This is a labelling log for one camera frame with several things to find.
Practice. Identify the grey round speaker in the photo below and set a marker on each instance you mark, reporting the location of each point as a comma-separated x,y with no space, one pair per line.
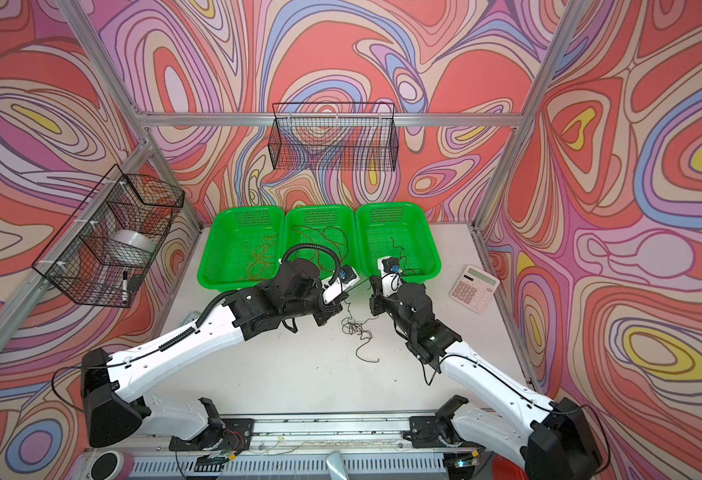
112,465

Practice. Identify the black wire basket left wall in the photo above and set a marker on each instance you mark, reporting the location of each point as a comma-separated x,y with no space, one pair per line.
87,267

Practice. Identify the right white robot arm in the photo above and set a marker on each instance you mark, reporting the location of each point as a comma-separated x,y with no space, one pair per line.
548,439

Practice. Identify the green plastic basket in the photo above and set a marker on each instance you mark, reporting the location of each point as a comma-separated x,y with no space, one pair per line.
242,247
398,229
331,226

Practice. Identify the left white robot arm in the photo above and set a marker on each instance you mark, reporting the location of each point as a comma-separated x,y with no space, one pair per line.
115,388

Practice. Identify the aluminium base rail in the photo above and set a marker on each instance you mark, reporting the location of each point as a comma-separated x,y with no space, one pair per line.
473,444

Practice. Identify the black wire basket wall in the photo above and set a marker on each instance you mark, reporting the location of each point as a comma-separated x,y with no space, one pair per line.
334,136
87,267

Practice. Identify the right green plastic basket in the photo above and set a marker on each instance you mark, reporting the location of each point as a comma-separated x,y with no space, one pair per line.
398,229

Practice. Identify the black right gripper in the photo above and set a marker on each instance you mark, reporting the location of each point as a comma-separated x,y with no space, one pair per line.
378,305

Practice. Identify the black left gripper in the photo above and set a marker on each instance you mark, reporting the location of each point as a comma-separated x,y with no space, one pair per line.
331,311

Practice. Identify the small green alarm clock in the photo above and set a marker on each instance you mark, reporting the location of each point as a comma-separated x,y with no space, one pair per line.
192,317

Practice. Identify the left green plastic basket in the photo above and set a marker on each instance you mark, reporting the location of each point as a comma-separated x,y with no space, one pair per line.
242,247

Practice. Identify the white pink calculator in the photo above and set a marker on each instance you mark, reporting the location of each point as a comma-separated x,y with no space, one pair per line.
474,289

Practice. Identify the middle green plastic basket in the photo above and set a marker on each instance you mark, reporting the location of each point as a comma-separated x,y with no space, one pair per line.
331,226

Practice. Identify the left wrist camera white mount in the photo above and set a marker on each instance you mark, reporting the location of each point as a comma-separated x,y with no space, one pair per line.
334,290

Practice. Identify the black wire basket back wall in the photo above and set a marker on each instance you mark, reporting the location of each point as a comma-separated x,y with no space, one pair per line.
334,136

